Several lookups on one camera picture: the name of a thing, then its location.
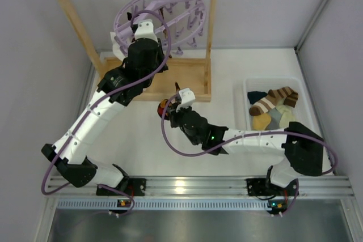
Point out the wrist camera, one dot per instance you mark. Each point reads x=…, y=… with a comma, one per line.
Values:
x=144, y=30
x=185, y=99

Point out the pale yellow sock in basket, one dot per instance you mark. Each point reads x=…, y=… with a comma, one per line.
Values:
x=286, y=115

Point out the white sock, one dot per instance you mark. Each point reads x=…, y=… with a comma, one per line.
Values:
x=117, y=48

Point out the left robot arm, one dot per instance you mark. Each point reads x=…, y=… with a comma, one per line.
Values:
x=115, y=91

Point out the navy sock in basket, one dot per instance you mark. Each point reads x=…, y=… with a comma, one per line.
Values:
x=255, y=96

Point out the white slotted cable duct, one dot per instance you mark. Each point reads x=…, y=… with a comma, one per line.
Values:
x=169, y=204

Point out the brown striped sock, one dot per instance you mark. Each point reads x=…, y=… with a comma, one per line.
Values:
x=285, y=95

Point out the purple round clip hanger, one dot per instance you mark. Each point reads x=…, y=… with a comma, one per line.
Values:
x=185, y=20

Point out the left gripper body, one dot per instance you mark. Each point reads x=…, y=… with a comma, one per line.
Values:
x=160, y=55

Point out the mustard yellow sock in basket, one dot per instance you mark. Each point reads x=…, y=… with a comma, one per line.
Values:
x=261, y=122

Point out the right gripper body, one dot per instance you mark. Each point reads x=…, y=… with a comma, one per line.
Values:
x=173, y=112

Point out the white plastic basket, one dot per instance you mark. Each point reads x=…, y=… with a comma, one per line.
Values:
x=265, y=84

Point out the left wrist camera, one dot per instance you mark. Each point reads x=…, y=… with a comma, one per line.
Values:
x=144, y=30

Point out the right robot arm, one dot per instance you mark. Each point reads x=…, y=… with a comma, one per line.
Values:
x=298, y=147

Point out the wooden hanger rack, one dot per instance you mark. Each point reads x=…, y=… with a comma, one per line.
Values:
x=189, y=72

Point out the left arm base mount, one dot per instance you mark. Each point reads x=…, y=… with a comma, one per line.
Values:
x=133, y=187

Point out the aluminium mounting rail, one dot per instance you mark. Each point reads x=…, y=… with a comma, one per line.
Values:
x=324, y=187

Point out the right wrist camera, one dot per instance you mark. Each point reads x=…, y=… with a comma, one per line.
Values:
x=185, y=99

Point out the argyle sock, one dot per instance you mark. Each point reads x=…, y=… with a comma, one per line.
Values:
x=162, y=104
x=162, y=15

